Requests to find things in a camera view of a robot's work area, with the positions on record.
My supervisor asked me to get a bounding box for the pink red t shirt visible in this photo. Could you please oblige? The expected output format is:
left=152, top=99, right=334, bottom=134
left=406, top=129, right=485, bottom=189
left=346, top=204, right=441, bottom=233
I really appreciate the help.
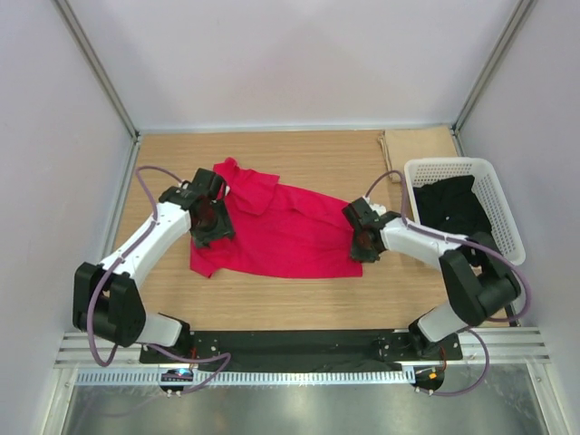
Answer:
left=189, top=158, right=363, bottom=279

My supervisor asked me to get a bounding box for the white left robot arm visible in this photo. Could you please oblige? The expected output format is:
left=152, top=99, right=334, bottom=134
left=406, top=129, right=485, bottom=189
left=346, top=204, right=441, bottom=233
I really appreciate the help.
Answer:
left=72, top=169, right=235, bottom=366

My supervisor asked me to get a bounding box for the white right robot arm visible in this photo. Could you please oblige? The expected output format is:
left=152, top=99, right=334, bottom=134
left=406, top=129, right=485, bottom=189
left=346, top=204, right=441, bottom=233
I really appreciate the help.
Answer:
left=343, top=197, right=522, bottom=359

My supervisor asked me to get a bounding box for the white perforated plastic basket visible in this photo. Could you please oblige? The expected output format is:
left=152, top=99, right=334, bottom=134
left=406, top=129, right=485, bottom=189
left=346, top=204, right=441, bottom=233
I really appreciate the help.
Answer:
left=404, top=157, right=526, bottom=266

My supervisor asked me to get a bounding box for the black t shirt in basket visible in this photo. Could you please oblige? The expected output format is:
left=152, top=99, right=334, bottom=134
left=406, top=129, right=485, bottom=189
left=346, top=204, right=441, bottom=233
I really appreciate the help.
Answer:
left=413, top=175, right=492, bottom=236

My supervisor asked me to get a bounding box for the folded beige t shirt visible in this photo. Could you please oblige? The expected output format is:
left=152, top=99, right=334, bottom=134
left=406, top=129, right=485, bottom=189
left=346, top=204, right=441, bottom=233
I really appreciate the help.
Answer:
left=377, top=125, right=458, bottom=173

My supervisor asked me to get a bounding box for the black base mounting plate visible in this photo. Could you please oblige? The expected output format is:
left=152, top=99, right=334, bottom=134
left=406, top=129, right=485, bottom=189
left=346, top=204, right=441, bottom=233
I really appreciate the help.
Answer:
left=141, top=329, right=463, bottom=367

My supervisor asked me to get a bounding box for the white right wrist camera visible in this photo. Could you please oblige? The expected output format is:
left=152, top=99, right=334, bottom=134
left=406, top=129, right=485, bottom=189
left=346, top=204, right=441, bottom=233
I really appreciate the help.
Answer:
left=369, top=203, right=388, bottom=217

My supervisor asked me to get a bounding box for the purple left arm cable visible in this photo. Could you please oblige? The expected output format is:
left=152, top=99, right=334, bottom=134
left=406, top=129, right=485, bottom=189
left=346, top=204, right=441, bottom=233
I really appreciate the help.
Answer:
left=88, top=165, right=232, bottom=418

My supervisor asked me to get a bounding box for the white slotted cable duct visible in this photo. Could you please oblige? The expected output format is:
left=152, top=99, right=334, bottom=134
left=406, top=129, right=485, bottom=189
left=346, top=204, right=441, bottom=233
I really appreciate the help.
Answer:
left=75, top=367, right=415, bottom=388

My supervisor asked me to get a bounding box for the aluminium frame rail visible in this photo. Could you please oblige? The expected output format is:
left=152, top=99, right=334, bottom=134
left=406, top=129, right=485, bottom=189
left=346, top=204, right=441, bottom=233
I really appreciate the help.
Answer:
left=53, top=327, right=550, bottom=369

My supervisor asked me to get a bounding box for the left aluminium corner post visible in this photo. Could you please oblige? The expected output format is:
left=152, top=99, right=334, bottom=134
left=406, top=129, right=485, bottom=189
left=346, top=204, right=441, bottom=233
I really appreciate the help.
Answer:
left=53, top=0, right=140, bottom=142

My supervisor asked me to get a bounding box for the aluminium corner post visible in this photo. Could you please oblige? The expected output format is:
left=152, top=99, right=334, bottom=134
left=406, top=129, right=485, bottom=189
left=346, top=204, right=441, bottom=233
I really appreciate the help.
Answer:
left=53, top=0, right=140, bottom=142
left=450, top=0, right=537, bottom=137

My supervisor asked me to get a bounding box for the right aluminium corner post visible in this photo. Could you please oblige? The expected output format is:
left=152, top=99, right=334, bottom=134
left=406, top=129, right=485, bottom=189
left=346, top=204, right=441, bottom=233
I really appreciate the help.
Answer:
left=450, top=0, right=537, bottom=137

